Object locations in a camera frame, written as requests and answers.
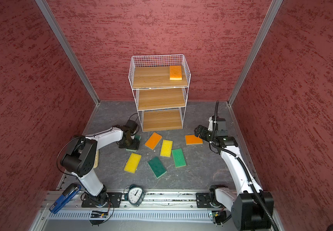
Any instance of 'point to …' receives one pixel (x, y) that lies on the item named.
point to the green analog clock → (134, 194)
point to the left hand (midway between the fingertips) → (131, 149)
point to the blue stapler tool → (68, 194)
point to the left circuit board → (96, 214)
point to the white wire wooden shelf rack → (161, 102)
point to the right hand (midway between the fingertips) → (199, 134)
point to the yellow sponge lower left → (133, 162)
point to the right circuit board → (215, 214)
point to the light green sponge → (178, 158)
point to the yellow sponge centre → (166, 148)
